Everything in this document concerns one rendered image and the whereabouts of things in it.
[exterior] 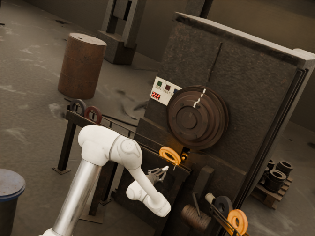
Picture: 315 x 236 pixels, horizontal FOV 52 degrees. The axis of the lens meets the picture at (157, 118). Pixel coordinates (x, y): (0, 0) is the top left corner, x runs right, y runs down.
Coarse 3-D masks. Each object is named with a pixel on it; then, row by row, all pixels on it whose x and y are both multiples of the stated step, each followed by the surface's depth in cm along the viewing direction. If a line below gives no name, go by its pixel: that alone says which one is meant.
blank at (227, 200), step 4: (220, 196) 219; (224, 196) 218; (216, 200) 222; (220, 200) 219; (224, 200) 215; (228, 200) 214; (216, 204) 222; (220, 204) 220; (224, 204) 215; (228, 204) 212; (220, 208) 220; (228, 208) 211; (232, 208) 212; (220, 212) 218; (224, 212) 214; (228, 212) 211
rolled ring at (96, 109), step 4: (88, 108) 290; (92, 108) 288; (96, 108) 286; (84, 112) 293; (88, 112) 293; (96, 112) 286; (100, 112) 287; (84, 116) 294; (88, 116) 295; (100, 116) 286; (100, 120) 287
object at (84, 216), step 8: (104, 168) 258; (104, 176) 261; (104, 184) 264; (96, 192) 266; (96, 200) 269; (88, 208) 281; (96, 208) 272; (104, 208) 288; (80, 216) 270; (88, 216) 272; (96, 216) 275
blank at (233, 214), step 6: (234, 210) 206; (240, 210) 205; (228, 216) 210; (234, 216) 205; (240, 216) 200; (234, 222) 208; (240, 222) 200; (246, 222) 198; (240, 228) 199; (246, 228) 198
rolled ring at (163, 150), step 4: (164, 148) 248; (168, 148) 247; (160, 152) 254; (164, 152) 256; (168, 152) 247; (172, 152) 245; (164, 156) 257; (172, 156) 247; (176, 156) 245; (172, 160) 257; (176, 160) 248; (180, 160) 250
